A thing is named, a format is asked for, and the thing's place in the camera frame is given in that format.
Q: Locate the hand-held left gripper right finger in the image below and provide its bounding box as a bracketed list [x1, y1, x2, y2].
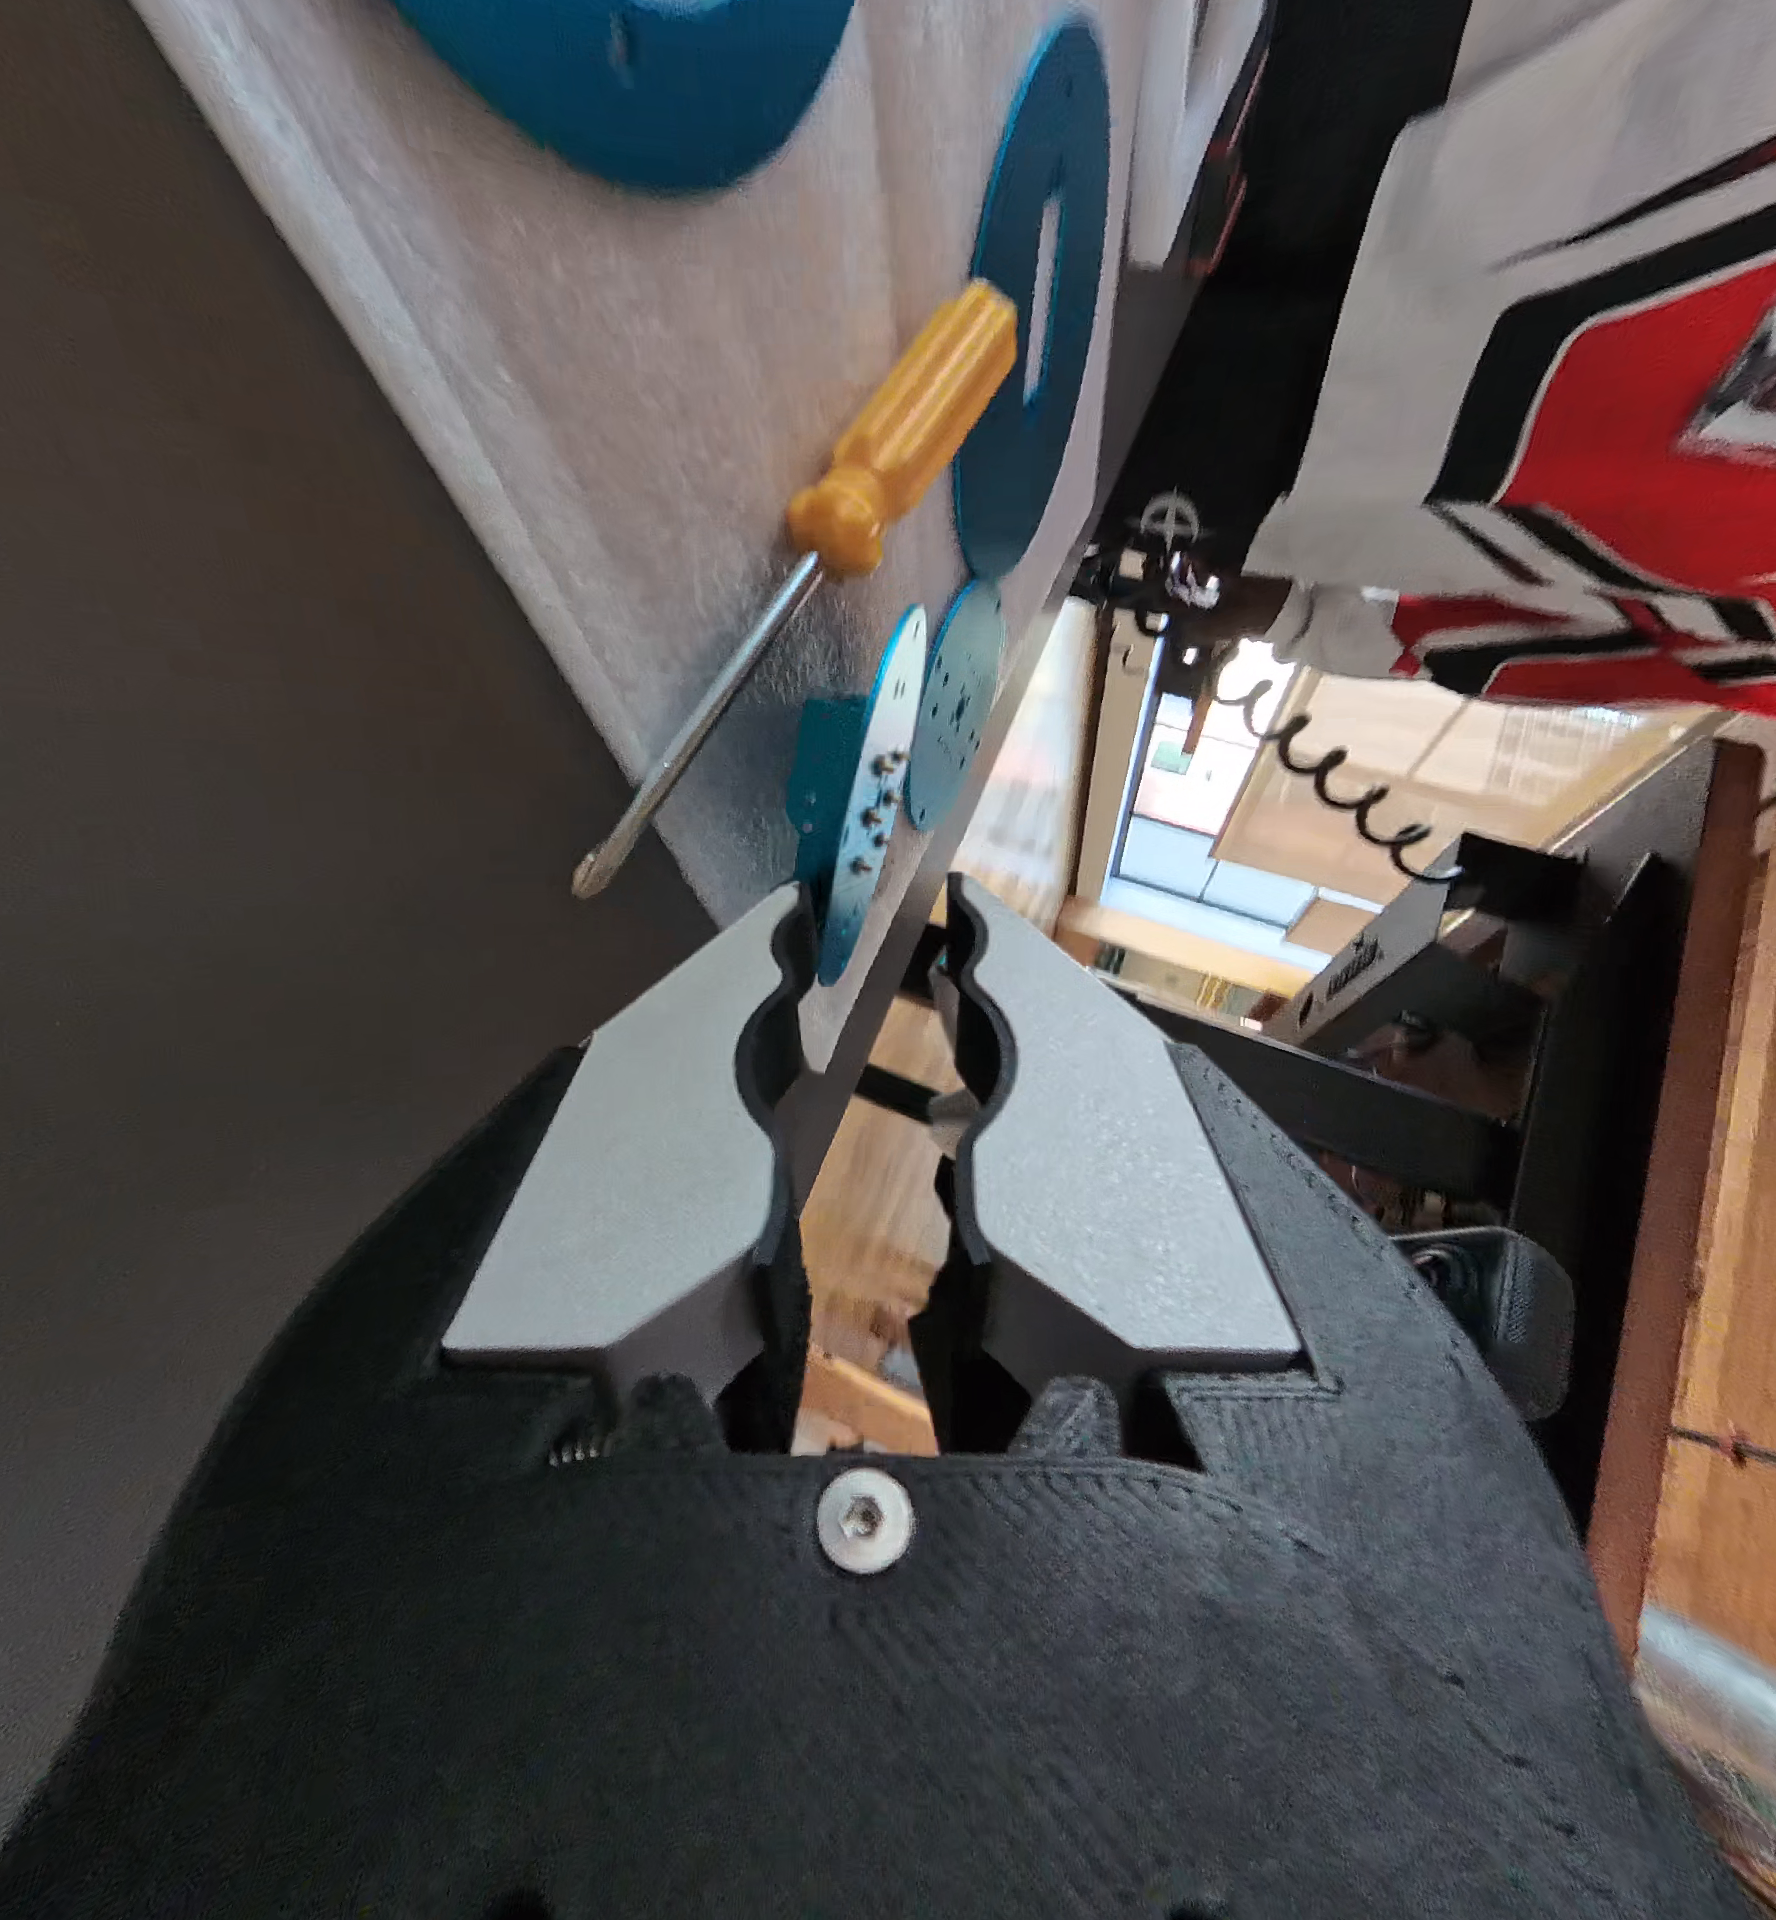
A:
[906, 875, 1303, 1458]

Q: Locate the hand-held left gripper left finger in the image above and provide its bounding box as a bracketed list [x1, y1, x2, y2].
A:
[440, 883, 816, 1458]

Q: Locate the small blue perforated disc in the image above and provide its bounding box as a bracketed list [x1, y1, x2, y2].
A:
[903, 582, 1010, 837]
[816, 604, 933, 990]

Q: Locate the blue square metal bracket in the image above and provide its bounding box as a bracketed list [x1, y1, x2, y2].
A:
[790, 695, 878, 880]

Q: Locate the dark desk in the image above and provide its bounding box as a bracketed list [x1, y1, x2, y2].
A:
[0, 0, 1191, 1920]

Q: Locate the black office chair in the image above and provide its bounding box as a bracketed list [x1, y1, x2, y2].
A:
[1394, 1227, 1579, 1425]

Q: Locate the large blue slotted disc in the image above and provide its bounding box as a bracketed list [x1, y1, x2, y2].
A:
[952, 15, 1119, 591]

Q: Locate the metal pipe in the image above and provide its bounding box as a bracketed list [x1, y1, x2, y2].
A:
[1635, 1602, 1776, 1811]

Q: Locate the white foam sheet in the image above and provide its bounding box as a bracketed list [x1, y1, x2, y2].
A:
[130, 0, 1178, 1075]

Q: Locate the coiled black cable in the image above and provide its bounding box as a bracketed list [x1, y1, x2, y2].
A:
[1185, 642, 1468, 890]

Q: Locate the wooden post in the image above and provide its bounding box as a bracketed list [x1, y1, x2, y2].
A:
[1585, 734, 1776, 1653]

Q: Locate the yellow-handled screwdriver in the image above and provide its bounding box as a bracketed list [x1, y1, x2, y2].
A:
[572, 280, 1021, 903]

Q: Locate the blue metal ring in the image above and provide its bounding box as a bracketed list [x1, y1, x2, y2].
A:
[384, 0, 861, 195]

